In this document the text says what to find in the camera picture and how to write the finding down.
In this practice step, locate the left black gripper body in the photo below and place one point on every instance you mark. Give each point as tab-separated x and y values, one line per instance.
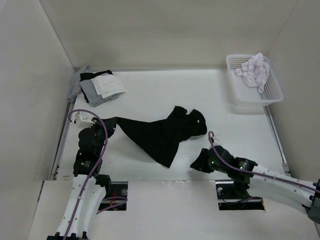
100	133

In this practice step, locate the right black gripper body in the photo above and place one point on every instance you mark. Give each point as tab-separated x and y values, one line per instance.
221	168

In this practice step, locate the black tank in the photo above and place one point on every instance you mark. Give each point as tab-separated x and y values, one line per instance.
90	75
160	139

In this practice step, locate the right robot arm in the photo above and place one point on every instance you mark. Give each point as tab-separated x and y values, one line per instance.
251	179

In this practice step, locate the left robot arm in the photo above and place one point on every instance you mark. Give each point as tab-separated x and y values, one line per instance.
89	187

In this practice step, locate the folded grey tank top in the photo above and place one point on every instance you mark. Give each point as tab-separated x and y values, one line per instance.
91	95

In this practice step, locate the folded white tank top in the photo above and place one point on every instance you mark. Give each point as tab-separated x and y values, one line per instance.
108	85

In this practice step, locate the folded black tank top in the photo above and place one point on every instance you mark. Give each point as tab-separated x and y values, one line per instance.
90	75

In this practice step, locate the white crumpled tank top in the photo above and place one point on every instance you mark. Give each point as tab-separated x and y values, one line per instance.
255	72

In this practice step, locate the grey cloth at corner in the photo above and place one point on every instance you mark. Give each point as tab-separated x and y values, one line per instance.
75	87

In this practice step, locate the white plastic basket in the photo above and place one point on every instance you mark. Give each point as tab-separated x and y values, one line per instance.
244	96

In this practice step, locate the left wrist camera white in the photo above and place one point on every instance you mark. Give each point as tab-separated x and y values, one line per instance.
82	120

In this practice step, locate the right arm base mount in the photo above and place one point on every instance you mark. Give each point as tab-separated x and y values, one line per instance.
233	196

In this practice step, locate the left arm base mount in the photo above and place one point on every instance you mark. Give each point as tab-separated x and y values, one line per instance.
116	197

